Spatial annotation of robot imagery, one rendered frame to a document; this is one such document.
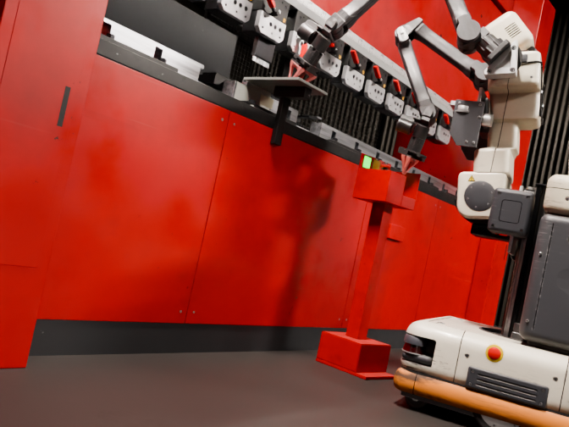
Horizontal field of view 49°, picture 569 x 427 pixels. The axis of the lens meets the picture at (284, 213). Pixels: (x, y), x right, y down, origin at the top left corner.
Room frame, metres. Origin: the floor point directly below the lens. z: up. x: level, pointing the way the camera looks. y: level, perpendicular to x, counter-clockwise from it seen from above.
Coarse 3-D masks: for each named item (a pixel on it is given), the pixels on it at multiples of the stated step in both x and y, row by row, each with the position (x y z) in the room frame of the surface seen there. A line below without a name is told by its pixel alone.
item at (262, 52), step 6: (258, 36) 2.35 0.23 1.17; (258, 42) 2.35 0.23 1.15; (264, 42) 2.38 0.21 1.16; (270, 42) 2.40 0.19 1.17; (252, 48) 2.36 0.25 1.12; (258, 48) 2.36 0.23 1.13; (264, 48) 2.38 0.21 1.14; (270, 48) 2.41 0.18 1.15; (252, 54) 2.35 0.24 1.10; (258, 54) 2.36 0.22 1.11; (264, 54) 2.39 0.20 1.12; (270, 54) 2.41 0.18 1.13; (258, 60) 2.38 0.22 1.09; (264, 60) 2.40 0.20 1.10; (270, 60) 2.42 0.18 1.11; (264, 66) 2.41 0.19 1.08
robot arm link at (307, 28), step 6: (330, 18) 2.20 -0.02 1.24; (306, 24) 2.25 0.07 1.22; (312, 24) 2.25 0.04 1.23; (330, 24) 2.20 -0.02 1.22; (336, 24) 2.20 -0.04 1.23; (300, 30) 2.25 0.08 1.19; (306, 30) 2.24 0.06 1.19; (312, 30) 2.23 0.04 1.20; (324, 30) 2.22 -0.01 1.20; (330, 30) 2.20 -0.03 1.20; (300, 36) 2.27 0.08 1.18; (306, 36) 2.24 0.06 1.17; (330, 36) 2.22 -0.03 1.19
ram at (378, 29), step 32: (288, 0) 2.39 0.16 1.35; (320, 0) 2.54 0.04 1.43; (352, 0) 2.71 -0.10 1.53; (384, 0) 2.91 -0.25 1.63; (416, 0) 3.12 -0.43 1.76; (480, 0) 3.69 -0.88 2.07; (384, 32) 2.95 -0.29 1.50; (448, 32) 3.44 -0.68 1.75; (384, 64) 2.99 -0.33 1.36; (448, 64) 3.50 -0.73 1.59; (448, 96) 3.56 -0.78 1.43
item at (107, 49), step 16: (112, 48) 1.72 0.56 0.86; (128, 64) 1.77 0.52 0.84; (144, 64) 1.81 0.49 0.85; (160, 64) 1.85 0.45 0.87; (176, 80) 1.91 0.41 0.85; (192, 80) 1.95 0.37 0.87; (208, 96) 2.02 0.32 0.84; (224, 96) 2.07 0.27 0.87; (240, 112) 2.14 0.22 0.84; (256, 112) 2.20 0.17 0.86; (288, 128) 2.35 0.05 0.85; (320, 144) 2.52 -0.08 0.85; (336, 144) 2.60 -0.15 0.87; (352, 160) 2.72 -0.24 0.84; (432, 192) 3.35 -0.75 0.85
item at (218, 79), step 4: (200, 76) 2.51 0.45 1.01; (204, 76) 2.50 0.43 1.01; (208, 76) 2.48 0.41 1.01; (212, 76) 2.47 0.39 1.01; (216, 76) 2.46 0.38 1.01; (220, 76) 2.49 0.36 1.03; (224, 76) 2.51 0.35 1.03; (200, 80) 2.51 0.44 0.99; (204, 80) 2.49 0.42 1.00; (208, 80) 2.48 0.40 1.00; (212, 80) 2.47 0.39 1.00; (216, 80) 2.47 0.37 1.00; (220, 80) 2.48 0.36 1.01; (208, 84) 2.49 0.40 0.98; (212, 84) 2.48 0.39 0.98; (216, 84) 2.47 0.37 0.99; (220, 84) 2.49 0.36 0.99; (216, 88) 2.54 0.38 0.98; (220, 88) 2.52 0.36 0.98
